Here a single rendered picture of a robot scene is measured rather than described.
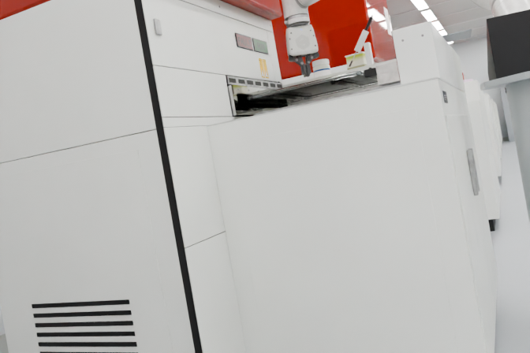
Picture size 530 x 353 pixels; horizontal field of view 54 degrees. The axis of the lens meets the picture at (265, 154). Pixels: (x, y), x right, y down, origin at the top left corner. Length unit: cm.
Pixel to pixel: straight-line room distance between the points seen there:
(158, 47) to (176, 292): 61
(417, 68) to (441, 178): 28
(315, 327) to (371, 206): 36
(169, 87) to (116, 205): 33
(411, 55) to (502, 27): 52
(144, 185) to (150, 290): 27
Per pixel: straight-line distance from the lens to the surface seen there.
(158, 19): 139
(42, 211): 160
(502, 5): 195
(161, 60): 135
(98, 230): 146
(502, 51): 179
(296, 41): 179
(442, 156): 126
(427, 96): 126
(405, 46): 134
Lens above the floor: 71
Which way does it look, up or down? level
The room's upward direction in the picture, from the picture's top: 10 degrees counter-clockwise
